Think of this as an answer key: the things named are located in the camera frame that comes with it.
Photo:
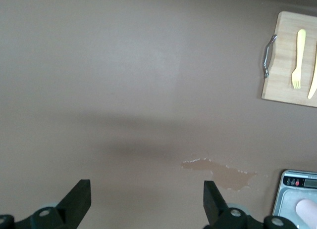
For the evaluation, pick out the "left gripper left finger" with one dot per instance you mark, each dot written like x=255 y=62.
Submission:
x=71 y=209

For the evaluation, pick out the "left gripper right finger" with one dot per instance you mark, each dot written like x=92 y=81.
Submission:
x=215 y=209

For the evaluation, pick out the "pink plastic cup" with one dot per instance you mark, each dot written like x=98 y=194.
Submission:
x=308 y=211

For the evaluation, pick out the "brown liquid spill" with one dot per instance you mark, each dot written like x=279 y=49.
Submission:
x=227 y=175

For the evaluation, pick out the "silver digital kitchen scale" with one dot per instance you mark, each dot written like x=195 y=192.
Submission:
x=284 y=201

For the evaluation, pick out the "yellow plastic knife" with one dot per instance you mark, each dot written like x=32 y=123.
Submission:
x=314 y=85

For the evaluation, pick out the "yellow plastic fork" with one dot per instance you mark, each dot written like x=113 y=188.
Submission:
x=301 y=53

